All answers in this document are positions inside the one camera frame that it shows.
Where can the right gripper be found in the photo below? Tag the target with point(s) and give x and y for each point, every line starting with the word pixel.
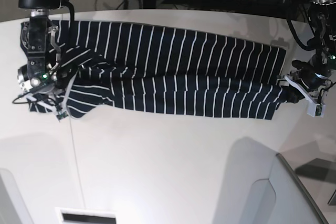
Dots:
pixel 59 81

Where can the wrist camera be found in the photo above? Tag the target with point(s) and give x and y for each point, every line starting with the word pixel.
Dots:
pixel 320 109
pixel 62 114

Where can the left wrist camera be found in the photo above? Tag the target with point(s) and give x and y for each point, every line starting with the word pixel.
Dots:
pixel 320 109

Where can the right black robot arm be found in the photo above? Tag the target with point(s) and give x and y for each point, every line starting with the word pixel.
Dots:
pixel 47 77

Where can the navy white striped t-shirt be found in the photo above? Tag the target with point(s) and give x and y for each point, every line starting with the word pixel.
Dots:
pixel 173 71

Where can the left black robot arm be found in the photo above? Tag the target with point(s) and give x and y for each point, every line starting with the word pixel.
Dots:
pixel 321 19

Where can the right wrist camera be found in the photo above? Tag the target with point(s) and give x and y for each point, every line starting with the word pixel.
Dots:
pixel 62 114

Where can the grey robot base cover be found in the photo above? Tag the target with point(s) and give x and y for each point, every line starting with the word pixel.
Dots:
pixel 259 186
pixel 13 207

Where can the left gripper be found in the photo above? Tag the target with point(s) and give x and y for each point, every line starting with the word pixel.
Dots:
pixel 310 78

